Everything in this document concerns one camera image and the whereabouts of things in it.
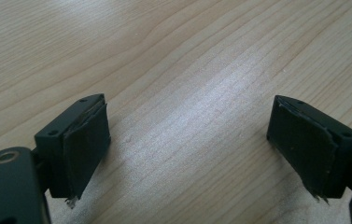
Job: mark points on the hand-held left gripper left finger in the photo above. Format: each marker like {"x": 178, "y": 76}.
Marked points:
{"x": 83, "y": 149}

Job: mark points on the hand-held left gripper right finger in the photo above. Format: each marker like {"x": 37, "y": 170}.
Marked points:
{"x": 307, "y": 146}

